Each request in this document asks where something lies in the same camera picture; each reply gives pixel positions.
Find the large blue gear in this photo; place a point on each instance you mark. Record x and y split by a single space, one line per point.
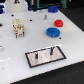
53 32

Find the small red gear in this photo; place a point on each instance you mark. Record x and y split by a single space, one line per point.
58 23

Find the white assembly board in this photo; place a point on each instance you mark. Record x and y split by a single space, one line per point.
13 62

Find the beige connector block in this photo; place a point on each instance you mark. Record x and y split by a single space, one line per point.
18 27

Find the small blue part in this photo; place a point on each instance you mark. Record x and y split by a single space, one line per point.
53 9

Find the white bottle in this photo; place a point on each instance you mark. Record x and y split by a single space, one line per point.
15 6

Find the black framed peg base plate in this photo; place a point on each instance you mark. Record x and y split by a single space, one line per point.
44 57

